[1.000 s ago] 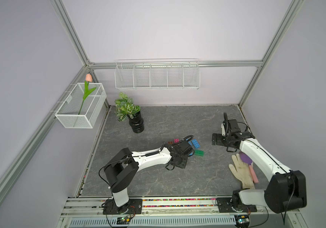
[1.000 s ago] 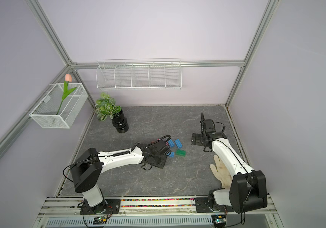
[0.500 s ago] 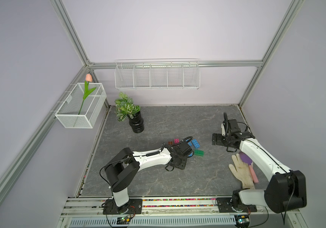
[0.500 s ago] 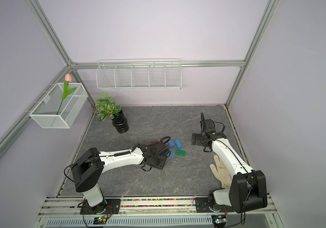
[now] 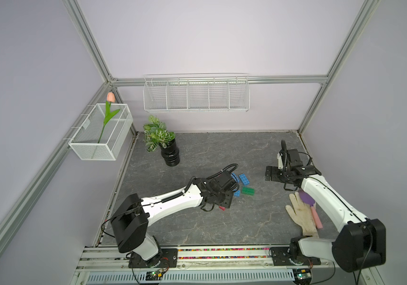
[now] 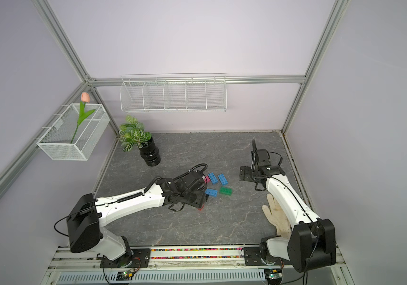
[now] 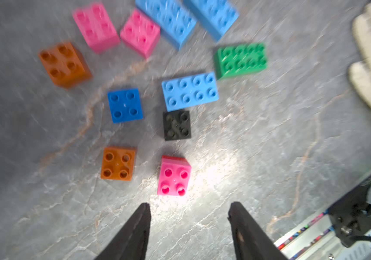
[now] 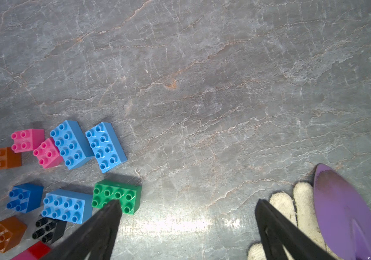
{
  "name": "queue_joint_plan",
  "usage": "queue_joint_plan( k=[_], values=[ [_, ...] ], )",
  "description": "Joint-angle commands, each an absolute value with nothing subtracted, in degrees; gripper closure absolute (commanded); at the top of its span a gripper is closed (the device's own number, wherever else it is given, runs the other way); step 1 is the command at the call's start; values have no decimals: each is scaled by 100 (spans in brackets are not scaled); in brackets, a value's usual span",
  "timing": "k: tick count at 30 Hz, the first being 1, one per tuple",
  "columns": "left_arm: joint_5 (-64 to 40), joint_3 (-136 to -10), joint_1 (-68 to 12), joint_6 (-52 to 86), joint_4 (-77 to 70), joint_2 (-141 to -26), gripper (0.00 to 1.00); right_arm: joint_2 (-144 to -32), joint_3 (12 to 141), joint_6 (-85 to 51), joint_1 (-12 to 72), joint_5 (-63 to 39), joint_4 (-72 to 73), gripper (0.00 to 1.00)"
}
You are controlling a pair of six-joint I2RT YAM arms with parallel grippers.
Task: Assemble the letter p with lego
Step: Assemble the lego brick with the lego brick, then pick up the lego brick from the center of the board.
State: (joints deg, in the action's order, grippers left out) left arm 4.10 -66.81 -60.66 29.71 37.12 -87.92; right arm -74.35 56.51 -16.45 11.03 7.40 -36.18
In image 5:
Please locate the white wire wall basket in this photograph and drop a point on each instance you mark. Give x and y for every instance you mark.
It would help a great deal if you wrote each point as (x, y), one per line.
(197, 92)

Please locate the green long lego brick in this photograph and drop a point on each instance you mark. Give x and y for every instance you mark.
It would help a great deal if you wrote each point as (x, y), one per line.
(248, 191)

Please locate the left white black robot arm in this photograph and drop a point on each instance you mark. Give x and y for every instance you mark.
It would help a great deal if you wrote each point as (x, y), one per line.
(135, 215)

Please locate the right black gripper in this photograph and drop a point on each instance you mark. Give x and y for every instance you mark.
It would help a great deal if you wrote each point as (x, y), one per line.
(273, 176)

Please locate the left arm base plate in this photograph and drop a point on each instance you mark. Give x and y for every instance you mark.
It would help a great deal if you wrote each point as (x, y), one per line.
(166, 258)

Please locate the pink artificial tulip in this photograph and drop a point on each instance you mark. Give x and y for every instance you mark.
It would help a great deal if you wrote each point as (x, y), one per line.
(110, 114)

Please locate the purple pink brush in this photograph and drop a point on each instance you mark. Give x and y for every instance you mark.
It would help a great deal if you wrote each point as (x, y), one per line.
(307, 199)

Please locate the aluminium front rail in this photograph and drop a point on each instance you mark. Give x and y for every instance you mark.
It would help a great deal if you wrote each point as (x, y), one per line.
(215, 265)

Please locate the white mesh side basket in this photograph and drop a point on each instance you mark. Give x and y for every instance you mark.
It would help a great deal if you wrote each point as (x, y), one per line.
(83, 138)

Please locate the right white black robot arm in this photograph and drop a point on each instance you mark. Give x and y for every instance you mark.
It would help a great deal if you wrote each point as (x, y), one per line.
(361, 242)

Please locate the green potted plant black pot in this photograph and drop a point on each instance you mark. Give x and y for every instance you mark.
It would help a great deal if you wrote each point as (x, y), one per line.
(156, 136)

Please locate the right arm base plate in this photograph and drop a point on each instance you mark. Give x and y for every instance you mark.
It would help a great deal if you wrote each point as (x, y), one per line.
(284, 256)

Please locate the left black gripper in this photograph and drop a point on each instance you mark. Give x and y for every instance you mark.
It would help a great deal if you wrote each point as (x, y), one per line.
(228, 200)

